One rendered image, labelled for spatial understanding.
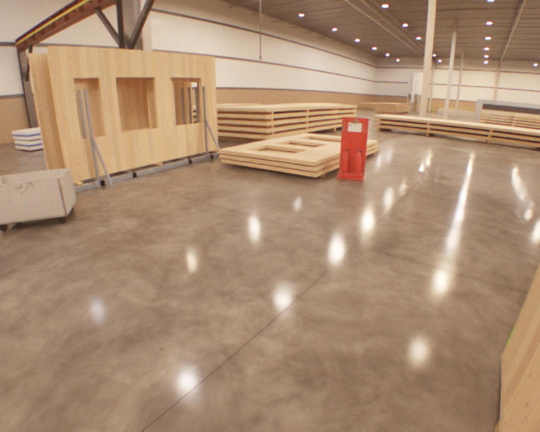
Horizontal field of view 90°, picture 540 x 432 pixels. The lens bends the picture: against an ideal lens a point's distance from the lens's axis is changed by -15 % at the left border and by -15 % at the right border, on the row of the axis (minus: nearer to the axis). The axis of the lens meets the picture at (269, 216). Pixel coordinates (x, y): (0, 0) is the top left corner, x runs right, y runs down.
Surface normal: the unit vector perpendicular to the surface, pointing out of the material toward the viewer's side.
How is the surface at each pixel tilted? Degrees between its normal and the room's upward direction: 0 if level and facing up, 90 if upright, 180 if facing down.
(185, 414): 0
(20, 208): 90
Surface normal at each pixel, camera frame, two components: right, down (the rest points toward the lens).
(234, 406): 0.00, -0.93
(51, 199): 0.36, 0.34
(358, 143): -0.35, 0.34
